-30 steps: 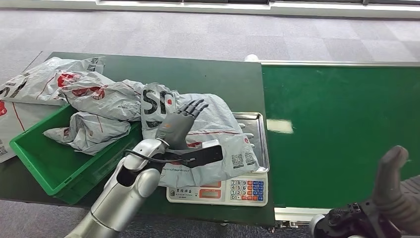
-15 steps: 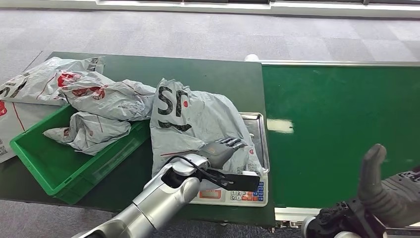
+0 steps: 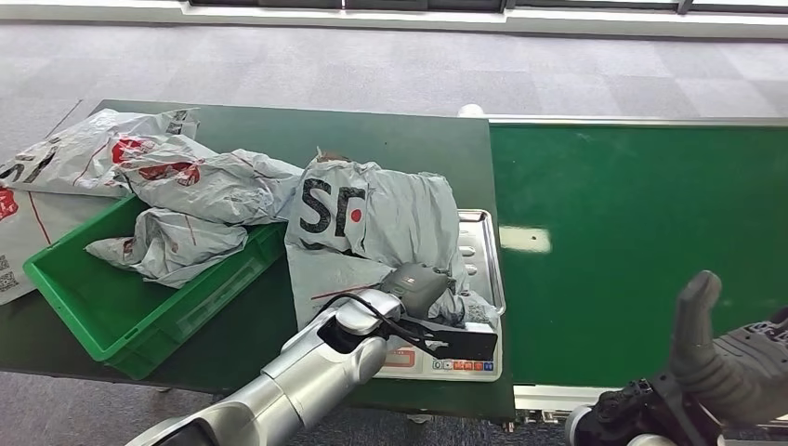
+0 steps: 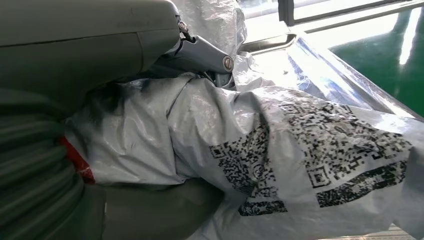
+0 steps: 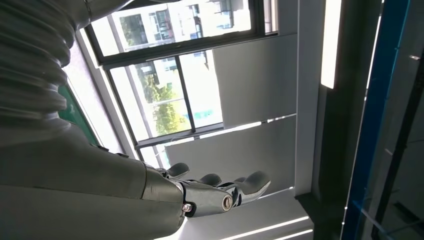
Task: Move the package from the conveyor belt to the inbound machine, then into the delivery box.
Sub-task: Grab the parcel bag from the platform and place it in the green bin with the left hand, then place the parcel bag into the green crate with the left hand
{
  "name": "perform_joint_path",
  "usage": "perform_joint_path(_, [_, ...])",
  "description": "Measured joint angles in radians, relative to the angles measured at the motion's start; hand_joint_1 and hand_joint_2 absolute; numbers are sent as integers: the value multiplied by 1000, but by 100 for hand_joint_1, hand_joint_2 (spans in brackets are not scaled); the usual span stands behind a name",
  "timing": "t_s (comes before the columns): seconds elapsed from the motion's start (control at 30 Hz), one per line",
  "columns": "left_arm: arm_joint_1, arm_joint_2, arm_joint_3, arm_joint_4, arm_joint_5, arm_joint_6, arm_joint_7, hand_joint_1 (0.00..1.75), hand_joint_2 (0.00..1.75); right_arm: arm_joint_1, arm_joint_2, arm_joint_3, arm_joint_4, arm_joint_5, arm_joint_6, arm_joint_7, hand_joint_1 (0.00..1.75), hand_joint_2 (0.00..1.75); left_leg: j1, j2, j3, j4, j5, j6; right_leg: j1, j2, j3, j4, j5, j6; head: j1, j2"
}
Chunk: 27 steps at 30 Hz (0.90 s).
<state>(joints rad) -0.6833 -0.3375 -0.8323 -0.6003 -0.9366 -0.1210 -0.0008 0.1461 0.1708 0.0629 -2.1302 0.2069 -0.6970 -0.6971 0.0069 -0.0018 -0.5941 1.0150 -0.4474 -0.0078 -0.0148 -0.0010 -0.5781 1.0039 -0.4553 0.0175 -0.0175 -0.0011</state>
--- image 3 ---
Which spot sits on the small crumpled grey courier bag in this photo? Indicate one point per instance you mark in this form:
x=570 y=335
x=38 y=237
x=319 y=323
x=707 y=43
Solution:
x=178 y=243

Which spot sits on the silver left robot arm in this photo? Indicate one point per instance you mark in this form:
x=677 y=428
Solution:
x=308 y=381

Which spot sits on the large grey courier bag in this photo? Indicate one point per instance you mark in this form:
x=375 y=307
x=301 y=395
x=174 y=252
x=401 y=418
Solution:
x=74 y=154

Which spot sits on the green plastic crate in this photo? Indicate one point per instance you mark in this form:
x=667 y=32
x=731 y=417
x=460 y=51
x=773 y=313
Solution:
x=105 y=314

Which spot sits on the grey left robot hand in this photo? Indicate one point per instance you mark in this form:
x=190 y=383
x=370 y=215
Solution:
x=418 y=286

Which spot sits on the green conveyor belt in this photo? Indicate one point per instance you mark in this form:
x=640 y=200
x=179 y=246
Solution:
x=615 y=184

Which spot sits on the dark green table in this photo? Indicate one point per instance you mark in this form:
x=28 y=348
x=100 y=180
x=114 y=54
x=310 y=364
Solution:
x=400 y=135

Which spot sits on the flat white bag QR codes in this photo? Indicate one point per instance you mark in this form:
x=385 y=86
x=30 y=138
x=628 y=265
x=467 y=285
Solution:
x=27 y=228

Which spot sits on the white conveyor roller end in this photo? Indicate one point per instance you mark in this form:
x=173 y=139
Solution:
x=471 y=110

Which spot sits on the white electronic scale body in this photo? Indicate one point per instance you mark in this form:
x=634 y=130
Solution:
x=431 y=369

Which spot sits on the black wrist bracket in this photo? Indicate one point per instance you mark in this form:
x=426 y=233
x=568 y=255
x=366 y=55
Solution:
x=462 y=344

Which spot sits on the crumpled grey bag red print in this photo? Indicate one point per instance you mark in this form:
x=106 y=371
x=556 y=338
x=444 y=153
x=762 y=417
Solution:
x=234 y=188

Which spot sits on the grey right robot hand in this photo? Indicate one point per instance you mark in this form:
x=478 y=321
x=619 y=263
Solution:
x=732 y=369

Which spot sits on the grey courier bag black letters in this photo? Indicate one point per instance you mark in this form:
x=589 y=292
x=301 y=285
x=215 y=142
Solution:
x=400 y=209

